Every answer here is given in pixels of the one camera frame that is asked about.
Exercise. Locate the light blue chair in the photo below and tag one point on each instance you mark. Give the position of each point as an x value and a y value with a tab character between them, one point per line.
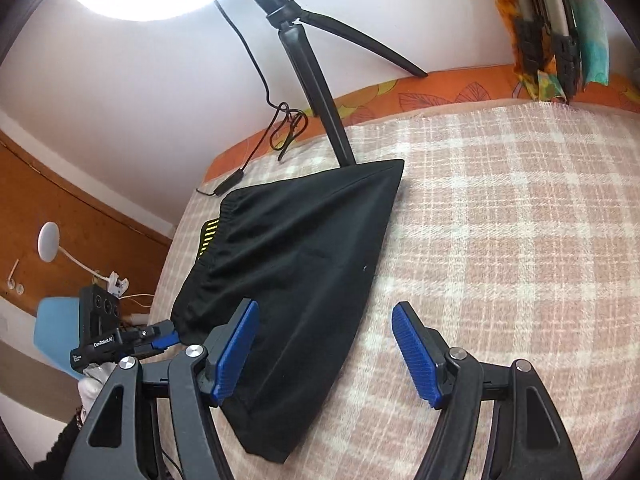
56	331

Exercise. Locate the folded silver tripod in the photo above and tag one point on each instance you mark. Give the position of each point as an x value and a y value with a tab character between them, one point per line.
546	37

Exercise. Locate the wooden door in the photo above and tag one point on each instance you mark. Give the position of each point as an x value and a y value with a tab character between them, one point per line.
96	234

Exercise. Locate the plaid pink bed cover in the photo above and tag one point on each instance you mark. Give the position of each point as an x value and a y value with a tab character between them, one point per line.
515	233

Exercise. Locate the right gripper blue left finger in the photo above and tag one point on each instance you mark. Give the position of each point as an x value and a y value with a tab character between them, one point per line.
120	438

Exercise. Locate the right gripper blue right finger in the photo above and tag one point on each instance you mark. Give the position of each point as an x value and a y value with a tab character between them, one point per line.
527	438

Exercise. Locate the white clip desk lamp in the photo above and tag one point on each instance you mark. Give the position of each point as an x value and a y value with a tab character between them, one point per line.
49	246

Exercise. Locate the white gloved hand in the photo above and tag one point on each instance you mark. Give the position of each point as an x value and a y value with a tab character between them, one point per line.
91	385

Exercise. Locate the orange floral cloth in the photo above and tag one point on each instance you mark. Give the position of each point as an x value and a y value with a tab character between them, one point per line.
591	36

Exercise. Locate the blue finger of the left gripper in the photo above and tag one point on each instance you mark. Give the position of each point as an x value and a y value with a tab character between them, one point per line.
164	342

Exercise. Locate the black sport pants yellow print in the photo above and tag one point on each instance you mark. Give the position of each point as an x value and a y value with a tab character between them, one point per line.
306	250

